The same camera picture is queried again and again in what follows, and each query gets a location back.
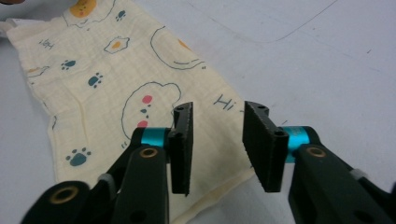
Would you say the light blue foam mat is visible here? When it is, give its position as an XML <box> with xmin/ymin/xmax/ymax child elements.
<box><xmin>0</xmin><ymin>0</ymin><xmax>396</xmax><ymax>224</ymax></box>

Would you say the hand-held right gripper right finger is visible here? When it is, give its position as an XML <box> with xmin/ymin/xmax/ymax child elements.
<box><xmin>242</xmin><ymin>101</ymin><xmax>290</xmax><ymax>193</ymax></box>

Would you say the cream printed muslin cloth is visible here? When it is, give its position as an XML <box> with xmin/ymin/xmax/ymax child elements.
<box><xmin>0</xmin><ymin>0</ymin><xmax>260</xmax><ymax>224</ymax></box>

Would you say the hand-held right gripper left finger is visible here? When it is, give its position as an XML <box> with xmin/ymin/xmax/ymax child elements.
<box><xmin>167</xmin><ymin>102</ymin><xmax>194</xmax><ymax>198</ymax></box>

